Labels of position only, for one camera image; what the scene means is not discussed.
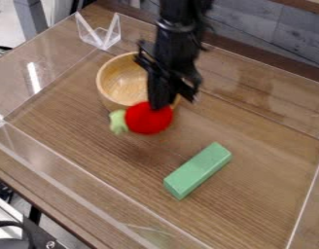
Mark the grey table leg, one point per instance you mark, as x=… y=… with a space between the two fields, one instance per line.
x=31 y=17

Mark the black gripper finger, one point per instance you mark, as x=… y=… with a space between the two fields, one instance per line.
x=188 y=88
x=160 y=91

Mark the black metal bracket with bolt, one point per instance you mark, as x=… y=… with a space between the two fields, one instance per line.
x=42 y=239

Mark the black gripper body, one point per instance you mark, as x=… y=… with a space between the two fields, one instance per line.
x=172 y=53

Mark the light wooden bowl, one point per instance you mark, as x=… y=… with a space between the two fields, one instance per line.
x=121 y=82

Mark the green rectangular block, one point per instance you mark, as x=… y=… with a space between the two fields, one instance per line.
x=188 y=176

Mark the red plush fruit green stem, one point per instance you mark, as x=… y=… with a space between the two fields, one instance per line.
x=140 y=119

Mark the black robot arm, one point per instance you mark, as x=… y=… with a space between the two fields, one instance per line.
x=185 y=11

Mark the clear acrylic tray enclosure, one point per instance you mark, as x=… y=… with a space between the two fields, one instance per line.
x=97 y=181

